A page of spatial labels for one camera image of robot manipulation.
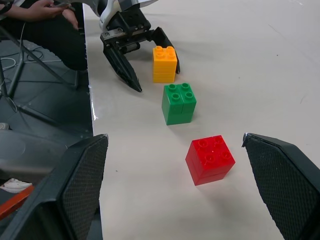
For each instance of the red toy brick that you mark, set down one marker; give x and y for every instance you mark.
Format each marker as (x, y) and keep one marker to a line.
(210, 160)

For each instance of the person black trousers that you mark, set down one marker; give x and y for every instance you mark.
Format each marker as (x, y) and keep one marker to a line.
(50, 42)

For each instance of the black tripod stand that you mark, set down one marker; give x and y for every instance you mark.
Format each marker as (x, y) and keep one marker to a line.
(37, 61)

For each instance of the grey handheld phone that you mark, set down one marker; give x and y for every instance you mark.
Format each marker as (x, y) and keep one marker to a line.
(63, 5)

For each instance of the person bare hand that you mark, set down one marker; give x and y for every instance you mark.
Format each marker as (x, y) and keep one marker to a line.
(45, 11)
(71, 18)

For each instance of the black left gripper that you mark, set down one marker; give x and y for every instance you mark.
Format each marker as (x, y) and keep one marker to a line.
(127, 27)

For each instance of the orange metal stand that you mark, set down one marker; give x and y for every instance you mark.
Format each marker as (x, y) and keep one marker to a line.
(15, 202)

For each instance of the white shoe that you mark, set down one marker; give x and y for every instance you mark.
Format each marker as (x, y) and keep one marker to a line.
(15, 185)

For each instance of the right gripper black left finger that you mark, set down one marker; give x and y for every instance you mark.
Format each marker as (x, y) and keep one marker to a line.
(75, 190)

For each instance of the green toy brick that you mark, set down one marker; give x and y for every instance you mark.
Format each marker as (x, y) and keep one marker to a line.
(178, 107)

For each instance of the beige paper table cover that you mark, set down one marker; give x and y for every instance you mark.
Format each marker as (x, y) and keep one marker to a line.
(250, 75)

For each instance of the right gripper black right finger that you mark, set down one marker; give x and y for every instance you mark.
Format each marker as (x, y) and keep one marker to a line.
(287, 185)

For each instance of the yellow toy brick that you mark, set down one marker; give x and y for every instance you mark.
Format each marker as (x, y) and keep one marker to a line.
(163, 65)

